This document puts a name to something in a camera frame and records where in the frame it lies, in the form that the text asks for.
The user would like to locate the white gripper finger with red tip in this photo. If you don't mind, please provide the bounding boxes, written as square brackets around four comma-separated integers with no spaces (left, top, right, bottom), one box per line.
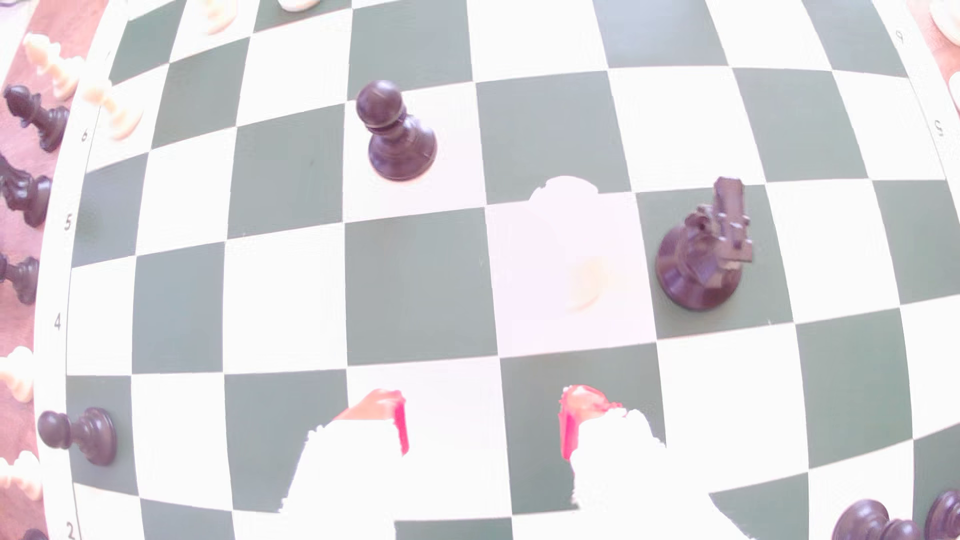
[281,388,411,540]
[558,384,751,540]

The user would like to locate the white chess rook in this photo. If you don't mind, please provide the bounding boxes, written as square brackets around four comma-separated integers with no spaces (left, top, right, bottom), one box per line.
[930,0,960,48]
[525,175,627,316]

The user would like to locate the green white chess board mat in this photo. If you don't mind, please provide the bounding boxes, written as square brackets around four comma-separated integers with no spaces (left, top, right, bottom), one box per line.
[33,0,960,540]

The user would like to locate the black chess knight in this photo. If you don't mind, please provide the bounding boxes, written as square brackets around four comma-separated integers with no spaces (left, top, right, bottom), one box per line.
[655,177,755,313]

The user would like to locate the black chess pawn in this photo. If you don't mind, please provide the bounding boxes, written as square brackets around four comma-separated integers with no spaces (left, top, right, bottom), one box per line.
[355,79,438,183]
[924,489,960,540]
[37,407,118,467]
[831,498,924,540]

